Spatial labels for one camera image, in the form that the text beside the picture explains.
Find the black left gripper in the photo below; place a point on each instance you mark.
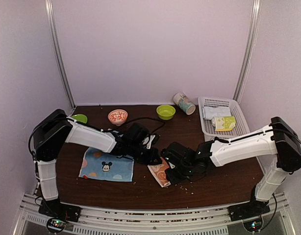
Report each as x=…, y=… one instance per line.
x=150, y=160

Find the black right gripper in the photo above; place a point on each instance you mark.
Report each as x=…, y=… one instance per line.
x=172, y=179

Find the orange bunny towel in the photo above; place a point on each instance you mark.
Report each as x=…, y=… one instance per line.
x=159, y=174

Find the white perforated plastic basket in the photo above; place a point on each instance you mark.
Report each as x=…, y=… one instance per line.
x=209, y=132

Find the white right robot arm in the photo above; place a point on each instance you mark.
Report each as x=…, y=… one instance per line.
x=277, y=139

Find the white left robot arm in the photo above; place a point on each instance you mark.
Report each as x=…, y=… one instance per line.
x=57, y=132

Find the red patterned ceramic bowl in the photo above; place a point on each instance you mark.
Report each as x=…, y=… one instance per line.
x=118, y=117

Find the green plastic bowl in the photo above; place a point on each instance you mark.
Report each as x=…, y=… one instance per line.
x=165, y=112

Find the blue mickey dotted towel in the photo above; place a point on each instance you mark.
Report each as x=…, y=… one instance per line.
x=102, y=166

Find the light blue folded towel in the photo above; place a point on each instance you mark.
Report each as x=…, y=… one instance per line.
x=210, y=112

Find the rolled green yellow towel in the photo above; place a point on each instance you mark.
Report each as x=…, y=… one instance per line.
x=223, y=124

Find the green plastic plate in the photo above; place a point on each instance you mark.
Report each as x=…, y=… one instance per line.
x=80, y=117

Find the tall illustrated ceramic cup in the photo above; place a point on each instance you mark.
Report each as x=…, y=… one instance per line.
x=184, y=103

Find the right circuit board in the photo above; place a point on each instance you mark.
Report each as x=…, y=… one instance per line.
x=253, y=225

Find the circuit board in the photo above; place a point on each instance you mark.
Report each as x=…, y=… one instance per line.
x=253, y=225
x=55, y=225

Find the left circuit board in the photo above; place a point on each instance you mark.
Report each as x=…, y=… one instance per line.
x=55, y=225

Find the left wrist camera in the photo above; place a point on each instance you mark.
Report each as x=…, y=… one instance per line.
x=149, y=141

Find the front aluminium rail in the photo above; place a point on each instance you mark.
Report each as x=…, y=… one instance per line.
x=214, y=220

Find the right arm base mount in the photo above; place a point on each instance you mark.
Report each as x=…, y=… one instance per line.
x=249, y=209

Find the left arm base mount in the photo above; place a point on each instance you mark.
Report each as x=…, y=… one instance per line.
x=54, y=208

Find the right aluminium frame post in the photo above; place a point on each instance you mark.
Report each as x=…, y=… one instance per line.
x=250, y=45

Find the aluminium frame post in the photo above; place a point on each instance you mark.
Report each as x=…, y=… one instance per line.
x=250, y=45
x=58, y=54

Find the left aluminium frame post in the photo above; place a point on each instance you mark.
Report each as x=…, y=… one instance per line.
x=58, y=54

